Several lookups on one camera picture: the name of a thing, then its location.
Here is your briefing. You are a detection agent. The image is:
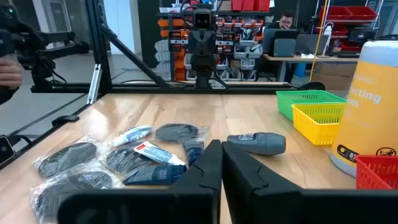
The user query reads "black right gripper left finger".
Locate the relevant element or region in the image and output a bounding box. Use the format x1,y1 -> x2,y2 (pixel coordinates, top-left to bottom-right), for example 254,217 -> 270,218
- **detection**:
57,139 -> 223,224

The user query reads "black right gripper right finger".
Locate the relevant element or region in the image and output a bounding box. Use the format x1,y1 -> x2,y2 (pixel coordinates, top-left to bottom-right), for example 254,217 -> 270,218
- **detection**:
221,141 -> 398,224

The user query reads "dark blue squeeze tube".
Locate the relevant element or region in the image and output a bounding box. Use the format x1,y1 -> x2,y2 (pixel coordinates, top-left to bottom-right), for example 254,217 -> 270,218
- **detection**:
182,139 -> 205,167
122,164 -> 188,187

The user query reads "grey roll-on deodorant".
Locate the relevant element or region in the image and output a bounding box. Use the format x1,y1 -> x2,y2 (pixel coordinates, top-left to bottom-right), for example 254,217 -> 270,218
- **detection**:
226,132 -> 287,156

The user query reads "white tube with red end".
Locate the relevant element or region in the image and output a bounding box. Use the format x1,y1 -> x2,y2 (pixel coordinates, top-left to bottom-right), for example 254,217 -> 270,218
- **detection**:
133,141 -> 187,166

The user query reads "black pad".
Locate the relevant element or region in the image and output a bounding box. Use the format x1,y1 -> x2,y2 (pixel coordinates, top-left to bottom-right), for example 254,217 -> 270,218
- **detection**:
32,136 -> 103,180
101,143 -> 156,180
29,167 -> 125,223
154,123 -> 211,146

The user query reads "small white toothpaste tube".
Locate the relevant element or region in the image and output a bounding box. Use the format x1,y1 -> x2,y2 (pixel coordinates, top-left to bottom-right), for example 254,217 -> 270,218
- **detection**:
111,125 -> 155,147

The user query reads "person's forearm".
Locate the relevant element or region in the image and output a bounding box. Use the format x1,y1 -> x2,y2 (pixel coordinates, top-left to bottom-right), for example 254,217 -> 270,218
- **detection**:
0,85 -> 19,105

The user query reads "parts bin rack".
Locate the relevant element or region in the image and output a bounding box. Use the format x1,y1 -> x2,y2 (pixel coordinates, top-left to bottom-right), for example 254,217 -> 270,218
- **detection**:
154,0 -> 273,82

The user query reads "dark laptop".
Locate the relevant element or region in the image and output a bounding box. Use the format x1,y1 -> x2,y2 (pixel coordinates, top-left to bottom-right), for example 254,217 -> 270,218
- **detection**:
262,28 -> 300,57

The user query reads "person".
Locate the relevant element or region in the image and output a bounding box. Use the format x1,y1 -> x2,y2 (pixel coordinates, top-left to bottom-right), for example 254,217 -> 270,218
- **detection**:
259,9 -> 301,83

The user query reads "yellow plastic basket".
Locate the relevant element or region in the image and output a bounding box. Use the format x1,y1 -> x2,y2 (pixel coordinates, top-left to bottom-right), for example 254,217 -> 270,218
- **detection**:
291,102 -> 346,146

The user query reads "blue bin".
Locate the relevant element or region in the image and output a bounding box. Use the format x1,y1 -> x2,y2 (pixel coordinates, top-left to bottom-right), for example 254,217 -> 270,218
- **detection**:
294,62 -> 307,78

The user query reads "grey laptop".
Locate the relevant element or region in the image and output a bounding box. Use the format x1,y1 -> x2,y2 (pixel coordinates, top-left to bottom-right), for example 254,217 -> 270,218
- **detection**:
295,33 -> 330,55

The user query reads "wooden desk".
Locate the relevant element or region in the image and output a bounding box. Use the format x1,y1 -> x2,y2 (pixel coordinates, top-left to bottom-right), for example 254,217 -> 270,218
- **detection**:
262,53 -> 360,82

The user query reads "green plastic basket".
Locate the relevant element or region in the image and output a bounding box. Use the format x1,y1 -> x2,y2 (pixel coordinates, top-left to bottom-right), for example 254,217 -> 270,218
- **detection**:
275,90 -> 346,122

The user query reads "red plastic basket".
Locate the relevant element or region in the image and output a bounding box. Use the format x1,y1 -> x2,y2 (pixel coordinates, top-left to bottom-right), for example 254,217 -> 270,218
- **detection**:
355,154 -> 398,190

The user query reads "white bottle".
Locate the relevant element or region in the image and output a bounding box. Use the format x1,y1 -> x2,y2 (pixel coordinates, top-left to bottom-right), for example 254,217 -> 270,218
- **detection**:
323,25 -> 333,55

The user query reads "cardboard box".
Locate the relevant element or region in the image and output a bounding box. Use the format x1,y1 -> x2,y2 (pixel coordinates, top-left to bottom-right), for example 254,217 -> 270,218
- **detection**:
312,62 -> 358,91

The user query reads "metal shelf rack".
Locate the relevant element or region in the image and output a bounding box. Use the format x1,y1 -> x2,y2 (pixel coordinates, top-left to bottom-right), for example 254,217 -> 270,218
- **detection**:
315,0 -> 383,57

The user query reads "yellow wipes canister white lid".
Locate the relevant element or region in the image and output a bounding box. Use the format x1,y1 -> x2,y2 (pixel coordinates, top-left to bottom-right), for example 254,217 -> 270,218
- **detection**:
329,39 -> 398,178

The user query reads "black smartphone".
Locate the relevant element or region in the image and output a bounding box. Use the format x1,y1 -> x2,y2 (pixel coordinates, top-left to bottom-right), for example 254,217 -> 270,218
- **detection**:
0,135 -> 16,166

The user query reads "person's hand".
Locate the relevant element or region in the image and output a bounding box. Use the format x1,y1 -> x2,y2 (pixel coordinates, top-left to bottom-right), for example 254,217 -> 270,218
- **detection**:
0,57 -> 23,90

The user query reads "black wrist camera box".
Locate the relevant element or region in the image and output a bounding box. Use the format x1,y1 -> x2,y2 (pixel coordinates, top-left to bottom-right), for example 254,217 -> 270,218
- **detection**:
192,8 -> 214,31

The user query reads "black aluminium table frame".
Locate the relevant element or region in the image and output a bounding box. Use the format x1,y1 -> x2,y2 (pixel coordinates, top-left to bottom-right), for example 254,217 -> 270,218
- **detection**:
0,0 -> 326,170

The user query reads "silver metal bracket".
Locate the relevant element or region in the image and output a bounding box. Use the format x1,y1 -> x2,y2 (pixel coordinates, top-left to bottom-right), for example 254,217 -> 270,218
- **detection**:
86,63 -> 103,105

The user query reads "yellow cable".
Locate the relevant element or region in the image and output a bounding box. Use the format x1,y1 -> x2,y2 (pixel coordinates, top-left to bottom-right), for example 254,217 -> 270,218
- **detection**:
308,0 -> 330,82

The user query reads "black camera on mount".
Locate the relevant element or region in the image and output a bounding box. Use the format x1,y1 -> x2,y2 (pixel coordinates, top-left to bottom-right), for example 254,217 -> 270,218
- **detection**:
0,2 -> 91,93

